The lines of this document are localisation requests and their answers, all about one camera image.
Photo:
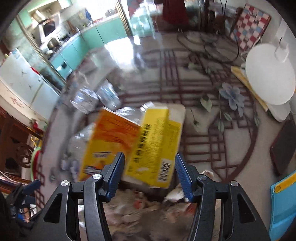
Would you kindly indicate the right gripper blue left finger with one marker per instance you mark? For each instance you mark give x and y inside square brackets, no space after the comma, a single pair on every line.
[112,174]

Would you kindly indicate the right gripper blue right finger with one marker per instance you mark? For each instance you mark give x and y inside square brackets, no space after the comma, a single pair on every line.
[187,175]

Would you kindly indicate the red white paper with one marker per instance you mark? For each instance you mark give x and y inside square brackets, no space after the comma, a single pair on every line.
[175,204]

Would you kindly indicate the yellow medicine box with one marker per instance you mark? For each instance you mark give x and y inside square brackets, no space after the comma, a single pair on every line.
[152,160]

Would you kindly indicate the orange yellow carton box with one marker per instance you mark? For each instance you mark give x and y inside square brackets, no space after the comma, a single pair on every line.
[112,133]

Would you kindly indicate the silver foil wrapper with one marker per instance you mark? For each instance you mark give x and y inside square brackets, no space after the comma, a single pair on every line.
[85,100]

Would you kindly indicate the beige paper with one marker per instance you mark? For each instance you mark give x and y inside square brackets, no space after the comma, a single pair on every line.
[125,210]

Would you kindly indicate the teal kitchen cabinets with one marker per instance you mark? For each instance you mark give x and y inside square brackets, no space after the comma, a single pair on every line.
[71,54]

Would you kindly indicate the dark wooden chair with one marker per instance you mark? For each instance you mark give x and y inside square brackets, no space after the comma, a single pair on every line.
[18,142]

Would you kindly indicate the red bucket with green rim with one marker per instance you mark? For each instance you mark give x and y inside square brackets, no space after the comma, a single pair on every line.
[35,166]

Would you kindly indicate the floral plastic tablecloth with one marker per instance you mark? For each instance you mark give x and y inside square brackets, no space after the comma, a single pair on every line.
[226,135]

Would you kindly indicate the dark phone on table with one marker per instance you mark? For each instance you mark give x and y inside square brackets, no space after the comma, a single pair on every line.
[283,148]

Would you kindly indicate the blue plastic folder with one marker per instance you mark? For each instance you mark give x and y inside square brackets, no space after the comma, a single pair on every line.
[282,206]

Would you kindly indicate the white refrigerator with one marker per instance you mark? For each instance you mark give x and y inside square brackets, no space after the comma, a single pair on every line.
[28,84]

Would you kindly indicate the white desk lamp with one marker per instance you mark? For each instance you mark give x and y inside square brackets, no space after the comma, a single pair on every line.
[270,70]

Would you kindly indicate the steel cooking pot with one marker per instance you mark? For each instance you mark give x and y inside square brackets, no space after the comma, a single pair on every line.
[54,44]

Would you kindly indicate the red hanging apron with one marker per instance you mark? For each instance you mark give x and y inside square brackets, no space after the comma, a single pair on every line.
[174,12]

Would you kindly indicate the checkered game board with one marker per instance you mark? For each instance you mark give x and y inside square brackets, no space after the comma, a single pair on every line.
[250,27]

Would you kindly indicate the range hood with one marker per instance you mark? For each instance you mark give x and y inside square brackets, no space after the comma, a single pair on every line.
[47,25]

